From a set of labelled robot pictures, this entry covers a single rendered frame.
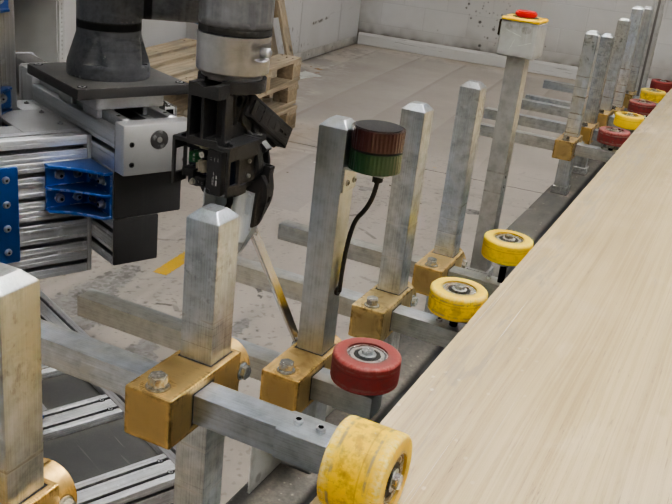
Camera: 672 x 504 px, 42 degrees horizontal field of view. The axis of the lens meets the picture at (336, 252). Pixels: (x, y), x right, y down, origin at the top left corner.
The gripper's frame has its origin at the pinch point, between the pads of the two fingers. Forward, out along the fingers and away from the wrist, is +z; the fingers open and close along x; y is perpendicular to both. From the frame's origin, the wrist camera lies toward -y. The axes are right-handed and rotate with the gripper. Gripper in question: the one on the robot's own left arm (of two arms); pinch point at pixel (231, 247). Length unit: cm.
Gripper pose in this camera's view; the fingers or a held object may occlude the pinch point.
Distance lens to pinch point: 100.8
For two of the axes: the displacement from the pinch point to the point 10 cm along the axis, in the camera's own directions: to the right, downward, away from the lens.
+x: 8.8, 2.6, -3.9
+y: -4.6, 2.9, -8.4
